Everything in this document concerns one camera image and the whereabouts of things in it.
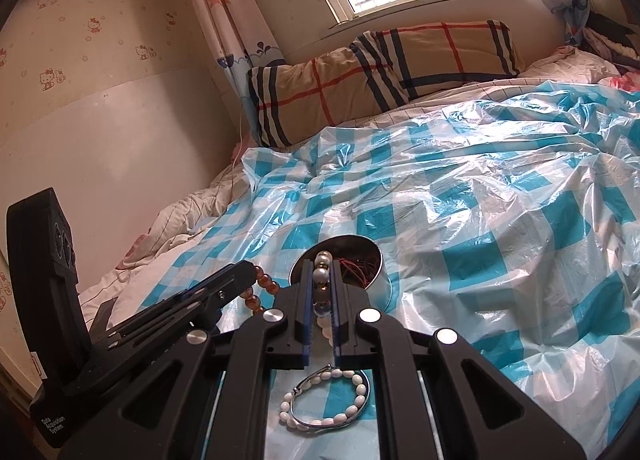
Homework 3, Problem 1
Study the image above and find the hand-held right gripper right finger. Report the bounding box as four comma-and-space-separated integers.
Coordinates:
331, 266, 587, 460

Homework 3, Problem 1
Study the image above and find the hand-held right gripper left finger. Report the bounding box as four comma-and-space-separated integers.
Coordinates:
57, 267, 317, 460

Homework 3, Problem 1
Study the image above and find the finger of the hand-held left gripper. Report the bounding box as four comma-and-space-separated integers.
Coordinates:
89, 261, 258, 342
96, 282, 257, 350

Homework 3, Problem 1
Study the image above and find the large pearl bead bracelet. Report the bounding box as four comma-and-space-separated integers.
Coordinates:
312, 250, 335, 347

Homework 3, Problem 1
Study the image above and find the amber bead bracelet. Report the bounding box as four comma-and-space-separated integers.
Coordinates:
240, 265, 282, 317

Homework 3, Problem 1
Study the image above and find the round metal tin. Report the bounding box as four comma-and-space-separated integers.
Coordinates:
290, 235, 394, 317

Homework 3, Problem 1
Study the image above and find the pile of mixed bracelets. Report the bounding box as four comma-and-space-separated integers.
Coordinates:
330, 251, 382, 289

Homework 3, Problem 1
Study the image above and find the blue checkered plastic sheet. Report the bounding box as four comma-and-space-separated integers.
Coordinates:
117, 78, 640, 460

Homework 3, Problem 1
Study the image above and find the plaid pillow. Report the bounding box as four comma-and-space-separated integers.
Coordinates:
350, 20, 527, 102
248, 46, 417, 148

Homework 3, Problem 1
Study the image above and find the star print curtain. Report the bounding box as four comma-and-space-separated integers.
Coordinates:
170, 0, 289, 107

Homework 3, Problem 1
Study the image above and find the dark clothes heap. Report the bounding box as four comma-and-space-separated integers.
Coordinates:
582, 13, 640, 80

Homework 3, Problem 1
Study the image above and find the white oval bead bracelet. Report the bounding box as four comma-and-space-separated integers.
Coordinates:
279, 364, 372, 433

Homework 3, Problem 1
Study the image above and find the thin white cable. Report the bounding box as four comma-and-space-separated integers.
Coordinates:
230, 100, 252, 167

